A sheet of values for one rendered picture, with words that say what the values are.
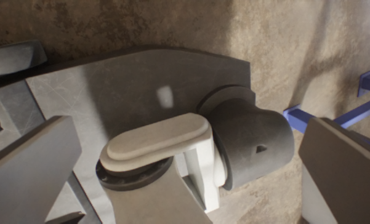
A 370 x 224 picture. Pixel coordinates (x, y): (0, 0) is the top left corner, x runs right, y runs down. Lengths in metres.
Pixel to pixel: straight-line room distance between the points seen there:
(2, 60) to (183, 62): 0.33
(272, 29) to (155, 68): 0.48
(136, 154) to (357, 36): 1.04
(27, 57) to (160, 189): 0.35
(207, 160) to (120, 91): 0.23
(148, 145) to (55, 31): 0.40
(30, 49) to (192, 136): 0.35
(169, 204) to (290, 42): 0.71
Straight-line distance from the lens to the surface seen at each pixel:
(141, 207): 0.31
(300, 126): 0.92
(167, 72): 0.45
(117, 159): 0.35
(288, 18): 0.84
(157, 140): 0.34
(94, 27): 0.60
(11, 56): 0.47
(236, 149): 0.38
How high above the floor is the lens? 0.60
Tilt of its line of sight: 60 degrees down
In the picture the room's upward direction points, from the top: 140 degrees clockwise
